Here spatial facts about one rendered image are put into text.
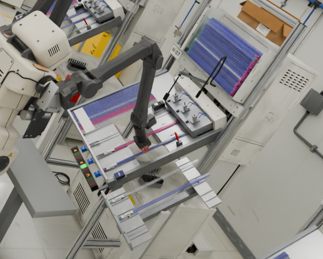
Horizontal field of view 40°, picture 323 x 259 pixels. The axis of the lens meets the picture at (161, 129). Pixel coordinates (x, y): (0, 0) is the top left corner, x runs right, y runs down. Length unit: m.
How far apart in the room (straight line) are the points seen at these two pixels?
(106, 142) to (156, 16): 1.46
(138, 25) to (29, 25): 1.88
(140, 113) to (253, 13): 1.16
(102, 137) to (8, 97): 0.87
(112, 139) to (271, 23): 1.21
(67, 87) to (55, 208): 0.67
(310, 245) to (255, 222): 2.03
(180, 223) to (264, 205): 1.28
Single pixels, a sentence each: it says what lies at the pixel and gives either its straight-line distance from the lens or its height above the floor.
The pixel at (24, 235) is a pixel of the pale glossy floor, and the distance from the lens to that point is 2.91.
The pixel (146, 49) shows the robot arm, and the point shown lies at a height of 1.46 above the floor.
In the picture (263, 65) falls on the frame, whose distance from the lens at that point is 2.37.
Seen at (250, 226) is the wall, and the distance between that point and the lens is 4.10.
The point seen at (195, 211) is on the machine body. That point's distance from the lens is 2.90.
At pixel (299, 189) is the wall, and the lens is 3.85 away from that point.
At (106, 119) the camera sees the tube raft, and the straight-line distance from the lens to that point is 2.68.
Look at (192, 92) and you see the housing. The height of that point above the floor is 1.24.
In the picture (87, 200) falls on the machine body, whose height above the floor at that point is 0.22.
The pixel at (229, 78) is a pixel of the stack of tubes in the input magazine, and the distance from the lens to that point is 2.46.
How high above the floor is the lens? 1.87
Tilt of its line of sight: 20 degrees down
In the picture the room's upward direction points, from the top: 33 degrees clockwise
